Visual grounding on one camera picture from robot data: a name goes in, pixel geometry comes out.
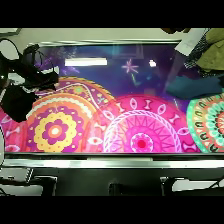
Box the olive green garment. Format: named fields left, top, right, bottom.
left=195, top=27, right=224, bottom=73

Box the teal T-shirt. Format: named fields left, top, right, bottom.
left=165, top=75, right=224, bottom=101

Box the dark checked garment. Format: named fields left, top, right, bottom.
left=183, top=31, right=214, bottom=70

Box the black cable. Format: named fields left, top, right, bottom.
left=0, top=37, right=23, bottom=73

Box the silver frame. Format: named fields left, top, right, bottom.
left=0, top=158, right=224, bottom=197

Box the white garment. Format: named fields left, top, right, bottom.
left=174, top=27, right=210, bottom=57

